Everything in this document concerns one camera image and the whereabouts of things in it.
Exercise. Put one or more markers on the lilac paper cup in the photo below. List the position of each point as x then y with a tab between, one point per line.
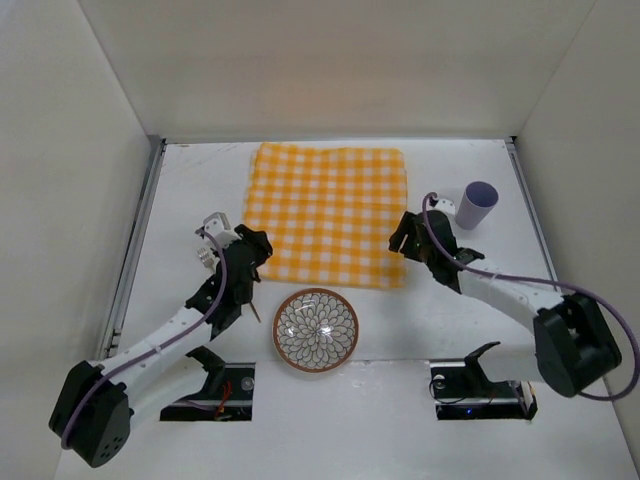
478	200

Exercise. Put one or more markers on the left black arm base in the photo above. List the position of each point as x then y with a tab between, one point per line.
226	394

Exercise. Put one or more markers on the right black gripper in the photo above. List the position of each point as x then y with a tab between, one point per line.
407	235

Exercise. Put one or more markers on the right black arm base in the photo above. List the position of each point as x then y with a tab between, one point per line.
461	391

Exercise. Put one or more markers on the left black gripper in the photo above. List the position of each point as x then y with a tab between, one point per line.
255	242

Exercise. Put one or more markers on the yellow white checkered cloth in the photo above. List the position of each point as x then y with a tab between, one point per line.
328	213

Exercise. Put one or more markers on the copper spoon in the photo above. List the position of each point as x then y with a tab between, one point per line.
255	312

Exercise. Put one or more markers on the floral patterned bowl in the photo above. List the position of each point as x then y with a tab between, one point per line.
315	330

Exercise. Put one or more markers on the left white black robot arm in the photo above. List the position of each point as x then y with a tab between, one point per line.
100	401

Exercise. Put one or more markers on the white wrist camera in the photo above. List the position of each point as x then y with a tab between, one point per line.
216	228
444	205

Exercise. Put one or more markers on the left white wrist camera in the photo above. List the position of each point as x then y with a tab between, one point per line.
216	228

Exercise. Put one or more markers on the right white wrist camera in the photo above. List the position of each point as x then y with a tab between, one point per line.
444	205

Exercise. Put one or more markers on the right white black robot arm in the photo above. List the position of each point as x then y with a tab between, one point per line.
571	345

